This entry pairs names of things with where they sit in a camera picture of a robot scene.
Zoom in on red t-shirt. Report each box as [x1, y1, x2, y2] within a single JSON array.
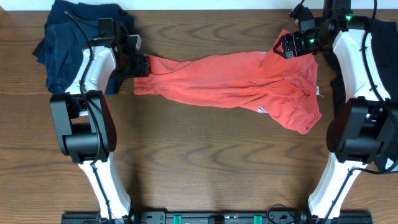
[[133, 29, 323, 135]]

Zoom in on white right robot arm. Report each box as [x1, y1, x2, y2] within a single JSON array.
[[274, 11, 397, 223]]

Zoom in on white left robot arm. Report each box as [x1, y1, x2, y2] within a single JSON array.
[[50, 35, 149, 223]]

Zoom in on folded navy blue clothes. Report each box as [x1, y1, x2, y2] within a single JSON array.
[[32, 1, 135, 94]]

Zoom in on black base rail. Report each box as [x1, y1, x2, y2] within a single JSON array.
[[60, 207, 374, 224]]

